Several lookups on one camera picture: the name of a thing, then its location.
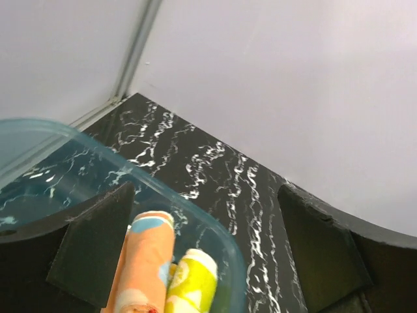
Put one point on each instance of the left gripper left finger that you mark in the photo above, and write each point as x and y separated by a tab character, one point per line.
66	262

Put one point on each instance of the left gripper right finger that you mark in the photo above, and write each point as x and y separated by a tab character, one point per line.
345	264

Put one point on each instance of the orange blue dotted towel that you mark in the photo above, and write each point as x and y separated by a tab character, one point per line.
142	274

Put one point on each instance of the blue transparent plastic bin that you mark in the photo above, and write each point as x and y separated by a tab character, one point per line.
50	172

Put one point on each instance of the yellow white patterned towel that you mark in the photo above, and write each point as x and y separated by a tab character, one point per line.
194	283

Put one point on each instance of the black marble pattern mat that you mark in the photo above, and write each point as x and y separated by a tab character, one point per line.
237	191

